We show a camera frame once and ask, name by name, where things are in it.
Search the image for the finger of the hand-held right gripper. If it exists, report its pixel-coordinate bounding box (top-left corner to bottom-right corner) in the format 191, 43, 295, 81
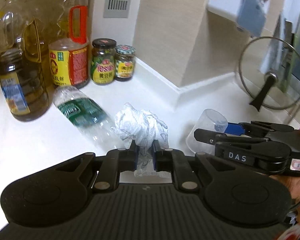
194, 128, 270, 147
226, 121, 294, 138

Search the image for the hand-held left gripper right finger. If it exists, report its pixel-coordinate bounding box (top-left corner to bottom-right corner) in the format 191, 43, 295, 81
152, 140, 243, 193

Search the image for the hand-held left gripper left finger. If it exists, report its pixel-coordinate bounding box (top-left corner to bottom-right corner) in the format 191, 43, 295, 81
47, 140, 140, 193

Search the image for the clear plastic cup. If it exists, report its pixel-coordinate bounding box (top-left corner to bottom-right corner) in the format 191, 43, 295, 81
186, 109, 229, 156

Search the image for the white plastic bag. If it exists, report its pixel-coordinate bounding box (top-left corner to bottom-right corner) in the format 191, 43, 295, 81
114, 102, 170, 179

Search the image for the glass pot lid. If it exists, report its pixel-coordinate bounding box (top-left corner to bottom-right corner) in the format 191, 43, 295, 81
236, 36, 300, 112

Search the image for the clear bottle green label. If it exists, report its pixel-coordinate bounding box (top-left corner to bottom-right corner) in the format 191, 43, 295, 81
52, 85, 122, 152

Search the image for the green hanging scrubber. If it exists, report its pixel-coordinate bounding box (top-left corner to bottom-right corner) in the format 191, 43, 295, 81
280, 34, 298, 93

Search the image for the person's red white clothing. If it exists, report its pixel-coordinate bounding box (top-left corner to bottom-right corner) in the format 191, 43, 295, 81
277, 219, 300, 240

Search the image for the grey hanging cloth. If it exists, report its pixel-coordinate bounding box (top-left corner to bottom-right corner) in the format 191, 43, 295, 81
259, 14, 289, 77

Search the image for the small pickle jar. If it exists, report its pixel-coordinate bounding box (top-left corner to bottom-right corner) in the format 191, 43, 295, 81
114, 44, 136, 81

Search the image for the large pickle jar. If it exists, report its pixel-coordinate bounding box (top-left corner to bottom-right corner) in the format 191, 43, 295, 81
91, 38, 117, 85

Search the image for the dark oil bottle blue label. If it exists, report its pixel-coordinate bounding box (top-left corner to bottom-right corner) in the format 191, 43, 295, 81
0, 0, 50, 122

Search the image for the olive oil bottle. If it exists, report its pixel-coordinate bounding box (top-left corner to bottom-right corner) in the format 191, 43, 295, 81
22, 0, 54, 92

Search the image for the oil bottle orange handle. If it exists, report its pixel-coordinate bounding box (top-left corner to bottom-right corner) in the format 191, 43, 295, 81
48, 0, 90, 89

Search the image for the white blue wall dispenser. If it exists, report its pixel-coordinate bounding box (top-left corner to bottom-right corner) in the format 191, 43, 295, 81
207, 0, 287, 38

